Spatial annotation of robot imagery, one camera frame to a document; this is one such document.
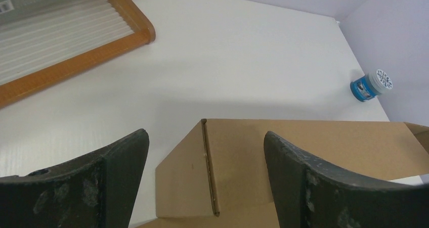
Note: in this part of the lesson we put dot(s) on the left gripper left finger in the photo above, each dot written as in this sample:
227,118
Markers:
98,189

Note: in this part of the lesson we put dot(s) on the blue white lidded jar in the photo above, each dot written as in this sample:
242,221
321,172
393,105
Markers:
371,85

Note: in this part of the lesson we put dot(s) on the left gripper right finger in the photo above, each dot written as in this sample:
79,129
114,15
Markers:
309,191

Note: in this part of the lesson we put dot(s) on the brown cardboard box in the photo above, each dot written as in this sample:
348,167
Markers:
217,176

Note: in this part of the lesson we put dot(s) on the wooden tiered rack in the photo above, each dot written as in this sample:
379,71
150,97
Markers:
60,41

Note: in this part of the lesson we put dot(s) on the small white grey box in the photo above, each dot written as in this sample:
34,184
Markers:
33,2

